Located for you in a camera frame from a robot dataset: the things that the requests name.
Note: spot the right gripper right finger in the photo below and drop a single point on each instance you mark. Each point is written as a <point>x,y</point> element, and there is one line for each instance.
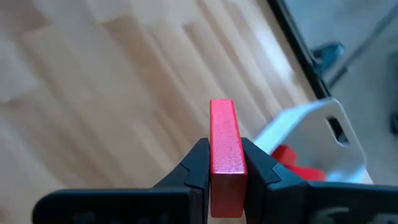
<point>311,205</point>

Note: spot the red rectangular wooden block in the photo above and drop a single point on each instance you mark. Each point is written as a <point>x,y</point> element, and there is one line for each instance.
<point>308,174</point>
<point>227,149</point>

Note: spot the black aluminium table frame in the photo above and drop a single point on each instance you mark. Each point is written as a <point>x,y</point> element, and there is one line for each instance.
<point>295,40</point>

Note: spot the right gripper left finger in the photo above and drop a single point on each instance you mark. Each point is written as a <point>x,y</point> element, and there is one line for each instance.
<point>124,208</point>

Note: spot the red square wooden block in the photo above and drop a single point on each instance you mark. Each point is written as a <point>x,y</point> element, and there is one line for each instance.
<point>284,155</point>

